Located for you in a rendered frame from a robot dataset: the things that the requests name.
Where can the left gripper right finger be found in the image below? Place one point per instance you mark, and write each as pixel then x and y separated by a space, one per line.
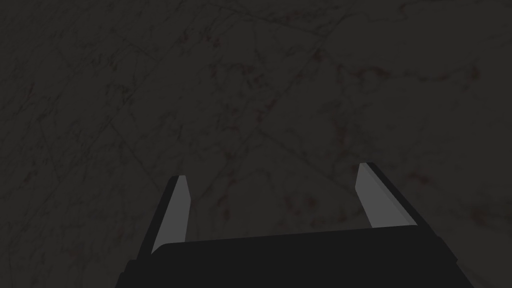
pixel 380 200

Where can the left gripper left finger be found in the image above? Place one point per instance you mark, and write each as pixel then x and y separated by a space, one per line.
pixel 174 216

